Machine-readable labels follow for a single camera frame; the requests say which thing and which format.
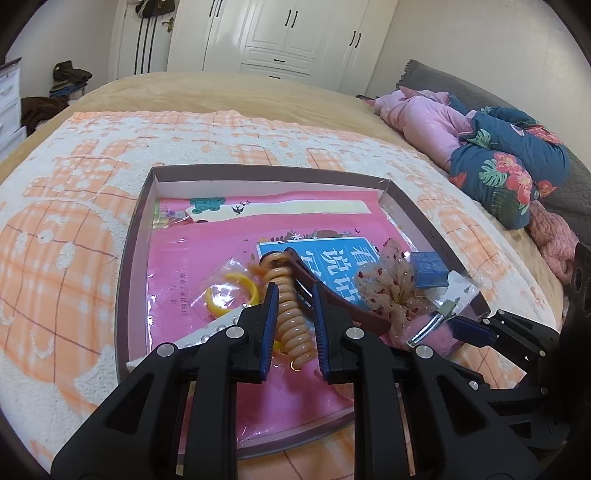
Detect small blue box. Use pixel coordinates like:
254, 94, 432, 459
409, 251, 451, 291

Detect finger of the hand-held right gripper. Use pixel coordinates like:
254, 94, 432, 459
449, 310, 561, 370
478, 381, 579, 457

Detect floral blue pink bedding pile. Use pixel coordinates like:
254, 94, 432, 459
396, 59, 591, 222

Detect pink clothing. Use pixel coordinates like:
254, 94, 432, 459
372, 88, 476, 169

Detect hanging bags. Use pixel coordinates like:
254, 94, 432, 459
134, 0, 178, 17

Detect pile of folded clothes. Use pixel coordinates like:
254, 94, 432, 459
50, 60, 93, 99

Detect blue floral quilt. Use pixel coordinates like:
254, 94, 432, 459
450, 106, 571, 229

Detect white paper card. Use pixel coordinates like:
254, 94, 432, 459
434, 270, 481, 319

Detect orange spiral hair tie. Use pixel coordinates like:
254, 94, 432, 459
259, 251, 319, 372

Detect dark red hair clip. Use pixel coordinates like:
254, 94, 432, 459
284, 247, 393, 335

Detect white door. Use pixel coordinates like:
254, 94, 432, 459
111, 0, 178, 79

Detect white wardrobe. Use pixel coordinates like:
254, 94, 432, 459
167, 0, 400, 95

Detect pink book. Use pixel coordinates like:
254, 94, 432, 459
148, 194, 416, 444

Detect cream hair claw clip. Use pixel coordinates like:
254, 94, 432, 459
127, 316, 241, 372

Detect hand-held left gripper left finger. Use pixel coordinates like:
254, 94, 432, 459
51, 281, 280, 480

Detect pink knit garment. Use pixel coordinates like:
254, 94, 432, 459
529, 200, 580, 284

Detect white drawer cabinet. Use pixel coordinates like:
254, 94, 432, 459
0, 58, 28, 160

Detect yellow bracelet in plastic bag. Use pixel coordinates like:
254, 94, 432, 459
201, 258, 264, 319

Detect brown garment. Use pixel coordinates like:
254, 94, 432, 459
21, 96, 70, 134

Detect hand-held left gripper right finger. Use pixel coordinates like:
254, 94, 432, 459
311, 281, 541, 480

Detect beige bed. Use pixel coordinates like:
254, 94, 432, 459
0, 69, 591, 333

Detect brown cardboard box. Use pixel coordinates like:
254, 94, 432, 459
115, 164, 490, 462

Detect orange and white blanket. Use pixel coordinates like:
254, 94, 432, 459
0, 111, 555, 480

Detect beige lace bow hair clip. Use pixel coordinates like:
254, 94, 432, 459
353, 237, 432, 330

